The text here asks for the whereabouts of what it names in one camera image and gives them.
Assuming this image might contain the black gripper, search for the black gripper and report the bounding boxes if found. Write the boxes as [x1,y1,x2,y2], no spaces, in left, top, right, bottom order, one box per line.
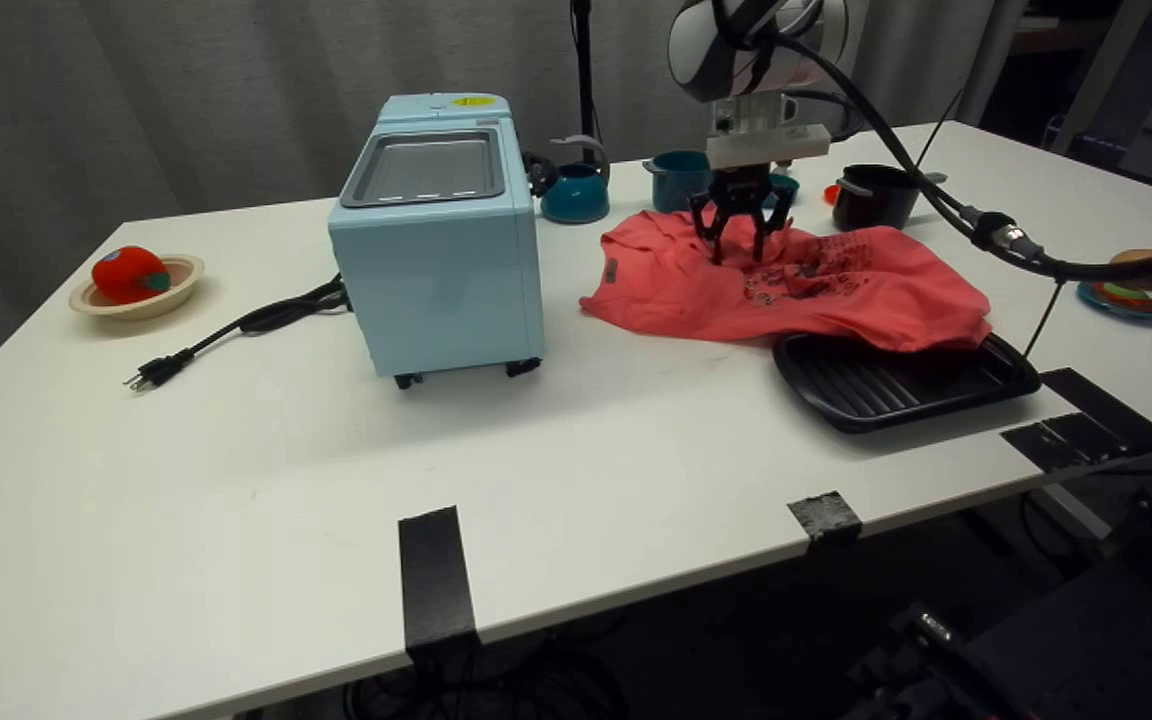
[694,162,793,263]

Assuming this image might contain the orange printed t-shirt cloth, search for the orange printed t-shirt cloth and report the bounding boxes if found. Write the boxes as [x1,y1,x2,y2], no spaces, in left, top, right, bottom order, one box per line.
[579,211,993,351]

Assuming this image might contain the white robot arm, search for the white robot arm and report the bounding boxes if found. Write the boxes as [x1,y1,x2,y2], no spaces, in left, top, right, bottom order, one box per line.
[668,0,850,263]

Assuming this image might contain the teal mug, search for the teal mug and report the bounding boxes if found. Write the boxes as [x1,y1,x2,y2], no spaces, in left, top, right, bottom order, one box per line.
[644,153,709,211]

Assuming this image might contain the black pot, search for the black pot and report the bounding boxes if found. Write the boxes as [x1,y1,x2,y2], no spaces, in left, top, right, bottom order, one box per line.
[827,162,921,231]

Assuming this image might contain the black ribbed grill tray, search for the black ribbed grill tray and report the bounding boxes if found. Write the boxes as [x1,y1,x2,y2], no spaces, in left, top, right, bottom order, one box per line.
[773,337,1040,430]

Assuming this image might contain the teal kettle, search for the teal kettle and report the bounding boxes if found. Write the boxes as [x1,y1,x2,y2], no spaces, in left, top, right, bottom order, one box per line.
[524,130,608,223]

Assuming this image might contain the small black tape piece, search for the small black tape piece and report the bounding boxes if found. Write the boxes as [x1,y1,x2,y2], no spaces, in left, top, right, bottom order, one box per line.
[793,493,862,542]

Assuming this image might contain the light blue toaster oven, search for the light blue toaster oven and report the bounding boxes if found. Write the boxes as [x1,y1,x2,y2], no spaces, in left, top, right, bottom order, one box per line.
[330,93,546,389]

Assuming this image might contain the black tape square pair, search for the black tape square pair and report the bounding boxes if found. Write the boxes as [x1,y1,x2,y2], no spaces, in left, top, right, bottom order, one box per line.
[1004,366,1152,473]

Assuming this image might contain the blue small plate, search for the blue small plate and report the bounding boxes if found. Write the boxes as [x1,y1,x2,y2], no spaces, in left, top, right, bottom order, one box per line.
[1078,278,1152,325]

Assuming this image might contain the toy burger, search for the toy burger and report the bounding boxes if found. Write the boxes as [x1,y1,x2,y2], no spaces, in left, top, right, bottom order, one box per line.
[1092,276,1152,314]

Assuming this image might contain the black tape strip long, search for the black tape strip long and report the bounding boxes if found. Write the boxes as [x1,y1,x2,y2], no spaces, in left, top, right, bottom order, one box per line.
[399,507,476,661]

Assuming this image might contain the beige shallow bowl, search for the beige shallow bowl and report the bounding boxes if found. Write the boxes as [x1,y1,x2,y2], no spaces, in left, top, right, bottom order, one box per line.
[68,248,204,325]

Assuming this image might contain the red tomato toy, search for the red tomato toy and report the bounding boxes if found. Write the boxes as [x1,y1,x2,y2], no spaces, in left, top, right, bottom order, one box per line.
[91,245,171,302]

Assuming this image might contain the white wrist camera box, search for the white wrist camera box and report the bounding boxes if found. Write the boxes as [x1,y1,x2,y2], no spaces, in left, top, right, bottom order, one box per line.
[706,125,831,169]

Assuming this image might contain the black tripod camera stand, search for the black tripod camera stand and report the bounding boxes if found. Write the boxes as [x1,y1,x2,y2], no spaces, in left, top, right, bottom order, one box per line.
[567,0,596,135]

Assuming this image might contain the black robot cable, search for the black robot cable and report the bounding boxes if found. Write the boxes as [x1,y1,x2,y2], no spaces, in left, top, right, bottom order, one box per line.
[760,24,1152,286]

